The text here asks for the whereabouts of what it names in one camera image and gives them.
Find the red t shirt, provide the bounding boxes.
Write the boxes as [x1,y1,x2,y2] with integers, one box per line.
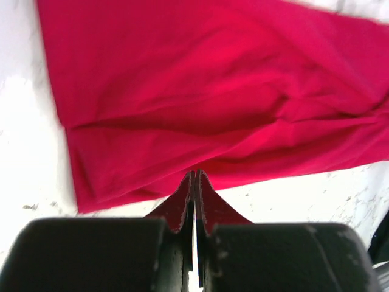
[36,1,388,213]

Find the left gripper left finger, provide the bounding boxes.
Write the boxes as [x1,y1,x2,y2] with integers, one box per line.
[1,172,195,291]

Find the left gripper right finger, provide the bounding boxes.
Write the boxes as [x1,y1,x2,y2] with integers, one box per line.
[194,170,380,291]

